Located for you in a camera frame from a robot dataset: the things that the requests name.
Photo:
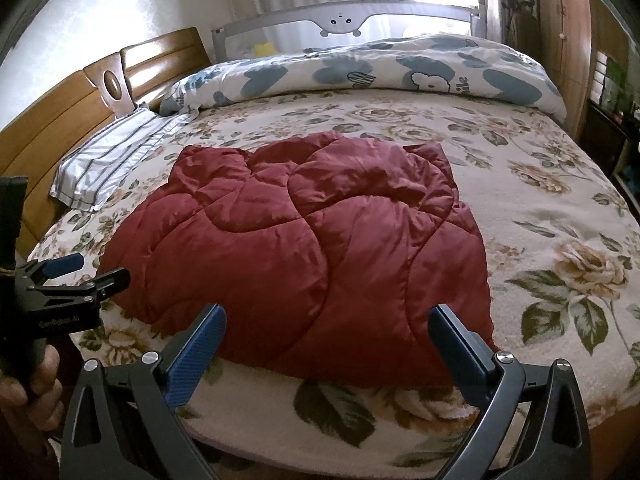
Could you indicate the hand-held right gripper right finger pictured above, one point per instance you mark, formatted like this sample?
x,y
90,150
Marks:
x,y
457,355

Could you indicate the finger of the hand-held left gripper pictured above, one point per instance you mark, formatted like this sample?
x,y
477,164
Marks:
x,y
62,264
100,285

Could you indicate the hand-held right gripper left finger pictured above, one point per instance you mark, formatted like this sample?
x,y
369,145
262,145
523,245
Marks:
x,y
192,355

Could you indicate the dark red quilted garment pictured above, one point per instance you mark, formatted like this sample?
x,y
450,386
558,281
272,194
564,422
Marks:
x,y
300,260

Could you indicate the person's left hand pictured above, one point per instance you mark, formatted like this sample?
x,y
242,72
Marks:
x,y
30,400

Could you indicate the grey striped pillow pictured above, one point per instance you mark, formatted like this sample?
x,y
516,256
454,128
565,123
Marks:
x,y
110,155

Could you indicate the wooden headboard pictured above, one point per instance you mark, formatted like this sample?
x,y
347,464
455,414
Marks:
x,y
50,110

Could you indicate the floral bed blanket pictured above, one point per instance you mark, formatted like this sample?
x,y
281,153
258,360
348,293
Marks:
x,y
525,210

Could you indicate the dark cluttered shelf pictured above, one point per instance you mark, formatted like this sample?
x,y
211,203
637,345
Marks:
x,y
615,125

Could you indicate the yellow toy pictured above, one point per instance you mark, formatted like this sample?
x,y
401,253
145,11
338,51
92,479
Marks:
x,y
263,49

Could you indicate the blue cloud print duvet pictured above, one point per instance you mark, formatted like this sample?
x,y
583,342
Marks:
x,y
380,60

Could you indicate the patterned tied curtain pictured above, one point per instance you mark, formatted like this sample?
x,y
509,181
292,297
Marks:
x,y
512,5

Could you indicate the wooden wardrobe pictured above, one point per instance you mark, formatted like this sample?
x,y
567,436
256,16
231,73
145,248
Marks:
x,y
565,10

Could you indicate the grey bed guard rail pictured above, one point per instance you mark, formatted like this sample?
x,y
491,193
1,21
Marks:
x,y
300,15

